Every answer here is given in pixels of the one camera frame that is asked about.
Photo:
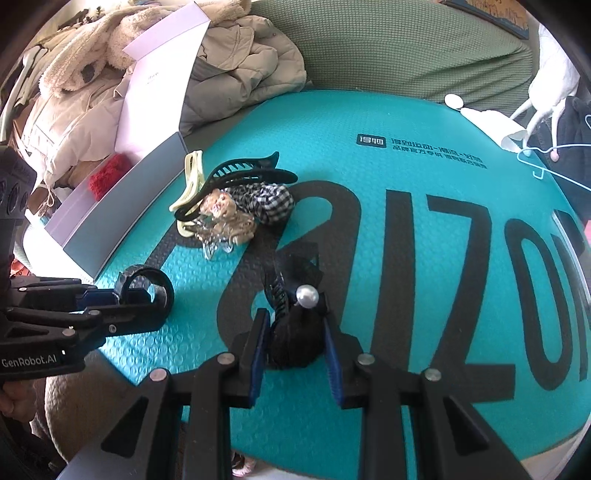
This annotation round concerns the red fluffy scrunchie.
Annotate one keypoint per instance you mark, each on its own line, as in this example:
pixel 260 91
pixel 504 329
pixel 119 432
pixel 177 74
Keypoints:
pixel 114 169

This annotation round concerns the cream fleece garment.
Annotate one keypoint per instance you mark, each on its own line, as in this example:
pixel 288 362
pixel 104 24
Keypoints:
pixel 81 58

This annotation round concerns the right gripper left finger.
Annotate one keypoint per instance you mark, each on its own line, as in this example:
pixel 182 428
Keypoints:
pixel 179 424

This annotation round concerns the cream hair claw clip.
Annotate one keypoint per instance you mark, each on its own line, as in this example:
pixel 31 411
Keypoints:
pixel 194 180

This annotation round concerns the white cloth on chair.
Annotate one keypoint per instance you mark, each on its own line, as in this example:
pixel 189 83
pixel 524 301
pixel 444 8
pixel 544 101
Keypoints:
pixel 556 80

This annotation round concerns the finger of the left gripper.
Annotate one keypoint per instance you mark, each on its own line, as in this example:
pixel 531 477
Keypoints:
pixel 83 322
pixel 57 293

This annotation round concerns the beige puffer jacket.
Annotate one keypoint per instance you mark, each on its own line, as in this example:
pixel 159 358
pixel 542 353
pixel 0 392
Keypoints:
pixel 242 60

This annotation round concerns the black white checkered scrunchie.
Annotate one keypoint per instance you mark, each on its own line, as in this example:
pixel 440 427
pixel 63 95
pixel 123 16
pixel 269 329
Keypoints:
pixel 268 203

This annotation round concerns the white open gift box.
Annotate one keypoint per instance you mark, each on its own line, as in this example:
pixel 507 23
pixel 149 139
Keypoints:
pixel 84 233

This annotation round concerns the light blue wire hanger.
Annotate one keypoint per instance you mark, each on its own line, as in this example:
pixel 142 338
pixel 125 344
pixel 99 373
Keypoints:
pixel 542 142

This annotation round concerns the black pearl bow hair clip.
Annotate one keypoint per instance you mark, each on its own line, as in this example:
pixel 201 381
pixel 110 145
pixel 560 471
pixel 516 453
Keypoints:
pixel 297 333

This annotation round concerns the black hair claw clip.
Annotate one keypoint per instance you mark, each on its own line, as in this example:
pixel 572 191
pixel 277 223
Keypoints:
pixel 233 173

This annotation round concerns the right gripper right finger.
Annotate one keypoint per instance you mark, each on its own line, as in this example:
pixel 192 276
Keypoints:
pixel 451 439

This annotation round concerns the teal bubble mailer bag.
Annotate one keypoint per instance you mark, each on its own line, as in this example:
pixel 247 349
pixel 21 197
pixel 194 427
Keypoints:
pixel 438 249

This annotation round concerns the dark blue garment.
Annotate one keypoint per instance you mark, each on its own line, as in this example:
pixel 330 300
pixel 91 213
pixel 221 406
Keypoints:
pixel 573 139

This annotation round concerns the clear bear hair clip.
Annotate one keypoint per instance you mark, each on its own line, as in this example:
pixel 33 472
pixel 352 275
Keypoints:
pixel 220 225

